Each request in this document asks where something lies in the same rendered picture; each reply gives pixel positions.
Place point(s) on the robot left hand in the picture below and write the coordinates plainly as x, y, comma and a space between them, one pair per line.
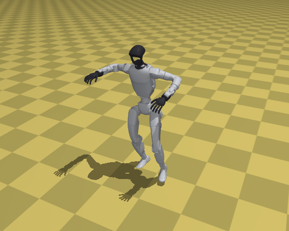
159, 102

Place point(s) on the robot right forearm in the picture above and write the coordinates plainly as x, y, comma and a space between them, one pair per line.
107, 69

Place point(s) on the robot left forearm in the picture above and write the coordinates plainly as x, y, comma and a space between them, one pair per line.
174, 86

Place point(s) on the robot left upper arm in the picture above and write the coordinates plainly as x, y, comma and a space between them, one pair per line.
157, 73

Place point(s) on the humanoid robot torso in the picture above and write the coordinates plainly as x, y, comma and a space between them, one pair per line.
144, 85

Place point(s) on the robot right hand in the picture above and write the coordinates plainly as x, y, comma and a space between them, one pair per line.
92, 76

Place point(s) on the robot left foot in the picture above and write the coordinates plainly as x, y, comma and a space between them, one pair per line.
163, 174

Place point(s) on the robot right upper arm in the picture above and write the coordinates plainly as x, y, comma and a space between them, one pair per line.
121, 67

